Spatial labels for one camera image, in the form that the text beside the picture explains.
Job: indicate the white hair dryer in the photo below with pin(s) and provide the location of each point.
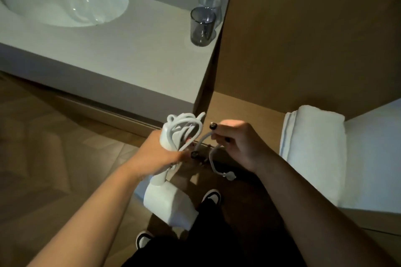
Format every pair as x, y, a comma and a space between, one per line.
169, 204

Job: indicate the person's right black white shoe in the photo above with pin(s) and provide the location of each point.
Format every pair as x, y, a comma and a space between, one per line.
211, 196

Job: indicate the person's left thumb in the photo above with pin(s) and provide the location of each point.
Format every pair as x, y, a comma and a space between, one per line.
186, 157

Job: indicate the person's left forearm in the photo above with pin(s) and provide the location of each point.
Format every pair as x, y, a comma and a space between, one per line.
94, 220

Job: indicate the white folded towel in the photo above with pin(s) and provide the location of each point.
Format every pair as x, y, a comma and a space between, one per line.
316, 151

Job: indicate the person's left hand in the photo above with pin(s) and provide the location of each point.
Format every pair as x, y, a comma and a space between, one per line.
153, 157

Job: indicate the white vanity counter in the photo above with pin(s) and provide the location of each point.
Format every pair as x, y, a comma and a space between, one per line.
141, 57

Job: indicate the white shelf board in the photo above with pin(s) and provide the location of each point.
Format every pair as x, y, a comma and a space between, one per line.
374, 160

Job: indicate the grey glass cup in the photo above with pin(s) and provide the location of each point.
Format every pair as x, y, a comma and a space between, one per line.
203, 27
213, 1

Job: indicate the person's black trousers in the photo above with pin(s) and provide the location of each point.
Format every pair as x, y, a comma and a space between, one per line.
203, 245

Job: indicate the person's right thumb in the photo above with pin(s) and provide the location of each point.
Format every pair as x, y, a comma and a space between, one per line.
224, 139

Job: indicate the person's black white shoe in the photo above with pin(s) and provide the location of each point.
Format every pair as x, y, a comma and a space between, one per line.
211, 196
143, 239

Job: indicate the person's right forearm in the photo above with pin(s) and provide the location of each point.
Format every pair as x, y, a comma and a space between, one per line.
313, 213

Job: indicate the person's right hand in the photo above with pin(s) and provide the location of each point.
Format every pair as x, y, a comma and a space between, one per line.
242, 148

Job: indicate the person's left black white shoe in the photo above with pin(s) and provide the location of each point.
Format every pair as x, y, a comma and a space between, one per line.
143, 239

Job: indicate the wooden cabinet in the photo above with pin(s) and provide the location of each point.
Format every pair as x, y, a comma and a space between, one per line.
297, 32

